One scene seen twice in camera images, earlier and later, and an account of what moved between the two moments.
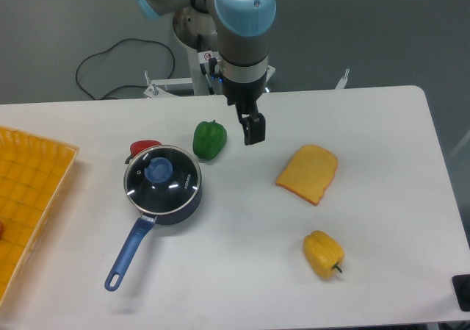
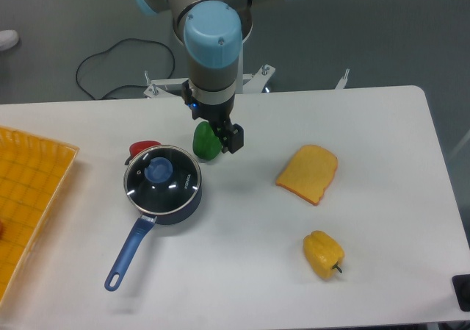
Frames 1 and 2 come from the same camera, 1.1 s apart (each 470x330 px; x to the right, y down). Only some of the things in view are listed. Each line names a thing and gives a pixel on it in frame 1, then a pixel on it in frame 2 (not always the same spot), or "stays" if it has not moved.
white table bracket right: (343, 81) stays
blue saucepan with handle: (147, 222) stays
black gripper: (241, 95) → (218, 115)
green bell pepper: (208, 140) stays
